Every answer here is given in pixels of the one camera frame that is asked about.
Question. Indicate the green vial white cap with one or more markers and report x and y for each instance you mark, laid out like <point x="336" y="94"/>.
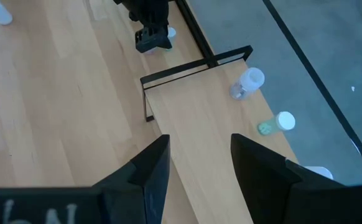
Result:
<point x="172" y="32"/>

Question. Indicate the clear bottle white pills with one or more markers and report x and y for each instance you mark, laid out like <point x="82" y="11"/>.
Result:
<point x="246" y="84"/>

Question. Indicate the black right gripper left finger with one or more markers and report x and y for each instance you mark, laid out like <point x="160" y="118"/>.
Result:
<point x="137" y="186"/>

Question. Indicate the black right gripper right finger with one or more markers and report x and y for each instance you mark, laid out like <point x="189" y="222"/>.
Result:
<point x="262" y="180"/>

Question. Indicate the teal vial white cap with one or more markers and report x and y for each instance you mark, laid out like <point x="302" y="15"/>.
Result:
<point x="275" y="123"/>

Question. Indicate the wooden shelf black frame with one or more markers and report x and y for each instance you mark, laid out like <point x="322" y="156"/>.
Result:
<point x="199" y="124"/>

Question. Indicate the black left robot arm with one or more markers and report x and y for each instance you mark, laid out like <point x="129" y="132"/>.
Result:
<point x="146" y="11"/>

